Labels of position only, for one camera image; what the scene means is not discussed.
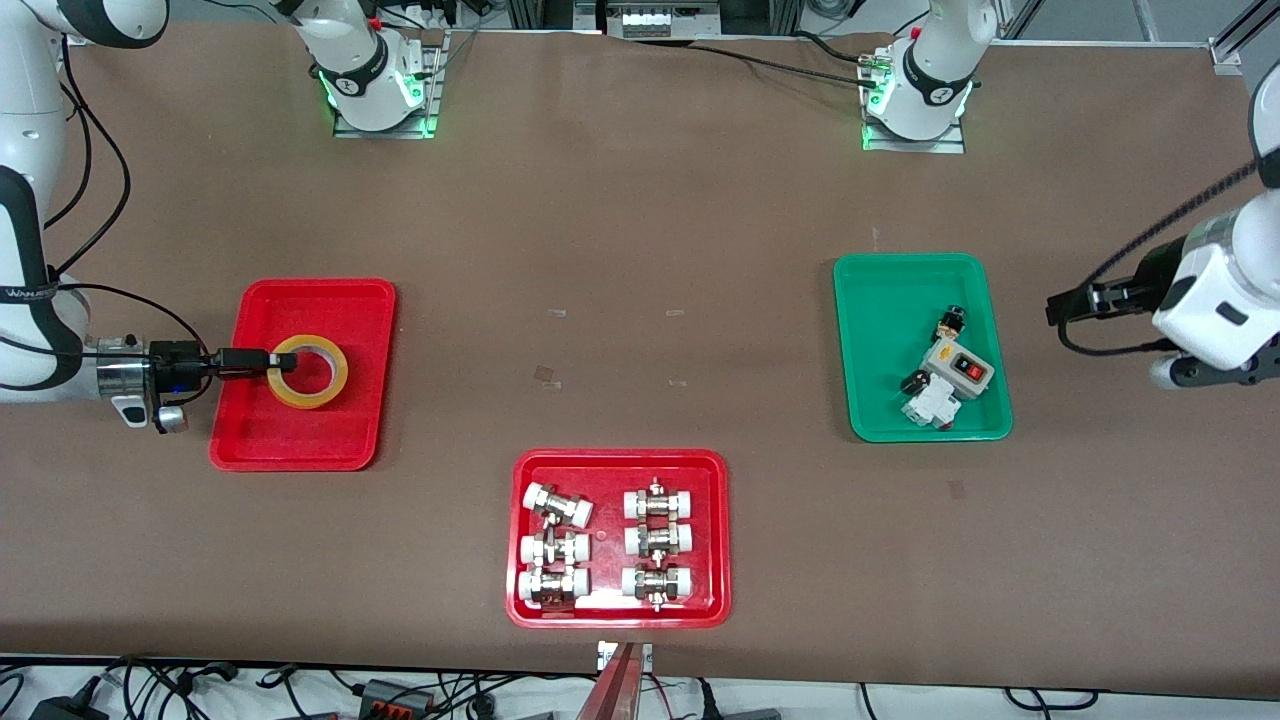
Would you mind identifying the yellowish clear packing tape roll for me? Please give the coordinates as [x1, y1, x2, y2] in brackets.
[265, 335, 350, 410]

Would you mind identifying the red plastic tray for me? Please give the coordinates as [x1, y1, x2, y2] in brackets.
[208, 278, 397, 473]
[505, 448, 733, 630]

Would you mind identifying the green plastic tray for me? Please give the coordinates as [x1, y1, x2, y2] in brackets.
[833, 253, 1014, 443]

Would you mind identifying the white circuit breaker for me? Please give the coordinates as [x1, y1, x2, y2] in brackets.
[902, 383, 961, 431]

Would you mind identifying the white capped metal pipe fitting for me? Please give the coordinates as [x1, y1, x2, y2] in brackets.
[623, 478, 696, 521]
[621, 563, 694, 611]
[624, 520, 695, 559]
[520, 530, 591, 569]
[523, 482, 594, 529]
[518, 568, 591, 609]

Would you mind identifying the grey power adapter box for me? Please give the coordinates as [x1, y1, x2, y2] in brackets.
[360, 679, 438, 720]

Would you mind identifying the black power adapter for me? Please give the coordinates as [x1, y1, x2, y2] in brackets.
[30, 693, 109, 720]

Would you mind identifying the white terminal block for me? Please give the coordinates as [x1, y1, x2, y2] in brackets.
[618, 5, 723, 40]

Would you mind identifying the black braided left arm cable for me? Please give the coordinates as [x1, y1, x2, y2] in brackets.
[1057, 155, 1263, 359]

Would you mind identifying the grey on-off switch box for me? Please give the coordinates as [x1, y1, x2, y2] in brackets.
[922, 337, 995, 401]

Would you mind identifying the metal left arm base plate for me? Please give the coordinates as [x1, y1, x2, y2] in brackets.
[862, 45, 967, 155]

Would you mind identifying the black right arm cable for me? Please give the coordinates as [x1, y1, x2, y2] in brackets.
[40, 35, 211, 401]

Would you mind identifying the aluminium corner rail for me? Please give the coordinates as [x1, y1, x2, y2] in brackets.
[1207, 0, 1280, 77]

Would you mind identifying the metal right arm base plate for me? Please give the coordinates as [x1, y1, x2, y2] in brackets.
[333, 30, 442, 140]

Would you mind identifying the black floor cable tangle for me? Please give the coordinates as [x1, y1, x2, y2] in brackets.
[0, 657, 361, 720]

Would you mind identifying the short black table cable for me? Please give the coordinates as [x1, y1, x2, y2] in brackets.
[798, 30, 873, 65]

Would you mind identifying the long black table cable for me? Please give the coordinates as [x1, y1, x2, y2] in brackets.
[688, 43, 881, 89]

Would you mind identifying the aluminium frame structure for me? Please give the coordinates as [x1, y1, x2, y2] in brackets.
[505, 0, 803, 39]

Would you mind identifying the reddish metal mount bar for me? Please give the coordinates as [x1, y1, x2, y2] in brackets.
[575, 642, 647, 720]

